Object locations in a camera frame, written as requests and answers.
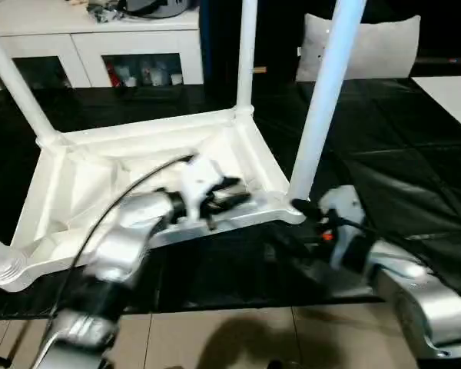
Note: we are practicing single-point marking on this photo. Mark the dark round appliance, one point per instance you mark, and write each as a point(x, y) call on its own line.
point(154, 6)

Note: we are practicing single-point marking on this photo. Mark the white flat board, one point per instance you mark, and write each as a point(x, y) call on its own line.
point(449, 96)

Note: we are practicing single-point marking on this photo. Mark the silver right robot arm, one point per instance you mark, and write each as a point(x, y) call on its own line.
point(415, 292)

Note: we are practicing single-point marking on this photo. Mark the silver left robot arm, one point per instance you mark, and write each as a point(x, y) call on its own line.
point(107, 261)

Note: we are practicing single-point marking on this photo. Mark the white glass-door cabinet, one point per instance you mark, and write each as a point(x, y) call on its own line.
point(100, 42)

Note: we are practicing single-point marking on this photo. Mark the grey cushion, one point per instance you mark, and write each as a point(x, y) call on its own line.
point(376, 50)

